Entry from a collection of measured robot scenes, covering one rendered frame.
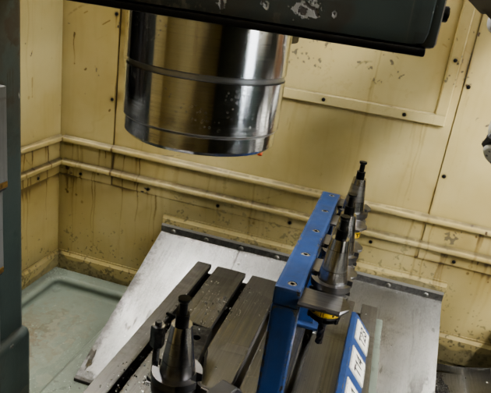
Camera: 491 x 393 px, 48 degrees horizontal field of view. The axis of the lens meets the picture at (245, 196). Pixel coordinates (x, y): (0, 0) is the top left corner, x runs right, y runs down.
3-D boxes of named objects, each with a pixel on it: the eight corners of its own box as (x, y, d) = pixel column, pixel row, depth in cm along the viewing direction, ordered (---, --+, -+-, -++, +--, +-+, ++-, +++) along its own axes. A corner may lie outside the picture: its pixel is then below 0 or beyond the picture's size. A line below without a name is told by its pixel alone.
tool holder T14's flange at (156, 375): (167, 364, 73) (168, 348, 72) (208, 380, 71) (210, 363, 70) (141, 392, 67) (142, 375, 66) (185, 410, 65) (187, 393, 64)
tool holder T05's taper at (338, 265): (321, 268, 86) (330, 228, 84) (349, 276, 85) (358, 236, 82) (314, 280, 82) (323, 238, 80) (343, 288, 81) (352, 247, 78)
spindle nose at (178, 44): (170, 109, 67) (179, 6, 63) (294, 137, 62) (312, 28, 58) (88, 132, 53) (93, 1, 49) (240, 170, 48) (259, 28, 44)
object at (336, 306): (351, 302, 81) (351, 298, 80) (347, 320, 76) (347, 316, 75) (304, 290, 82) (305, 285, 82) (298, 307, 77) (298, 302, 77)
